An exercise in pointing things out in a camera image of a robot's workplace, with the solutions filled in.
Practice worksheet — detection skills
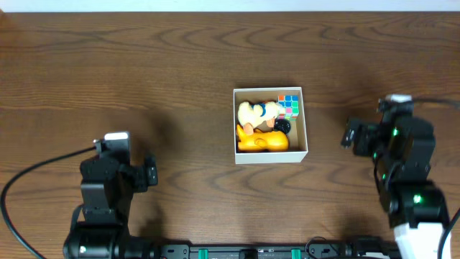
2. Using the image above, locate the white cardboard box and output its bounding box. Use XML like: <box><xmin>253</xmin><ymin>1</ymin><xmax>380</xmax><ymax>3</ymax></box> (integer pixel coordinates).
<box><xmin>233</xmin><ymin>87</ymin><xmax>308</xmax><ymax>164</ymax></box>

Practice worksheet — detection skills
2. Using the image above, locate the multicoloured puzzle cube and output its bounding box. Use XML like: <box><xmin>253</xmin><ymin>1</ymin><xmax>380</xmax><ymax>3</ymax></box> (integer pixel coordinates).
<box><xmin>277</xmin><ymin>95</ymin><xmax>300</xmax><ymax>121</ymax></box>

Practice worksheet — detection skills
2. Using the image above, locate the black round container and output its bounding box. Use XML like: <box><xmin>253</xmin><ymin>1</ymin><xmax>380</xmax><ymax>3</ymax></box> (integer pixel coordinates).
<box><xmin>273</xmin><ymin>119</ymin><xmax>291</xmax><ymax>135</ymax></box>

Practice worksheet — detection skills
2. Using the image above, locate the orange rubber dinosaur toy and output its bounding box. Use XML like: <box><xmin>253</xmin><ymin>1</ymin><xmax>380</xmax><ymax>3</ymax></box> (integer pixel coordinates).
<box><xmin>236</xmin><ymin>124</ymin><xmax>289</xmax><ymax>152</ymax></box>

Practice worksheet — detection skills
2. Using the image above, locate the yellow plush duck toy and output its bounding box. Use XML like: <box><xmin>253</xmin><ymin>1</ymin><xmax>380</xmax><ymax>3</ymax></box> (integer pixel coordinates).
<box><xmin>237</xmin><ymin>101</ymin><xmax>285</xmax><ymax>135</ymax></box>

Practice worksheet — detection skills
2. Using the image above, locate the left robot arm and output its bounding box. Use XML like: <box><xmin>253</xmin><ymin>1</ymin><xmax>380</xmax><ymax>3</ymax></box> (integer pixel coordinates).
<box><xmin>63</xmin><ymin>132</ymin><xmax>160</xmax><ymax>258</ymax></box>

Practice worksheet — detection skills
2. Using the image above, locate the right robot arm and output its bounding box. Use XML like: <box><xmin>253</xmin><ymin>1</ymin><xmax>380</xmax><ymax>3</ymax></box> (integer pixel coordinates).
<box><xmin>341</xmin><ymin>94</ymin><xmax>452</xmax><ymax>259</ymax></box>

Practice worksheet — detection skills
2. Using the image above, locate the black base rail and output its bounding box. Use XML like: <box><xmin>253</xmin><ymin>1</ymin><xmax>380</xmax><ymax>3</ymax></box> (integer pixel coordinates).
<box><xmin>160</xmin><ymin>241</ymin><xmax>401</xmax><ymax>259</ymax></box>

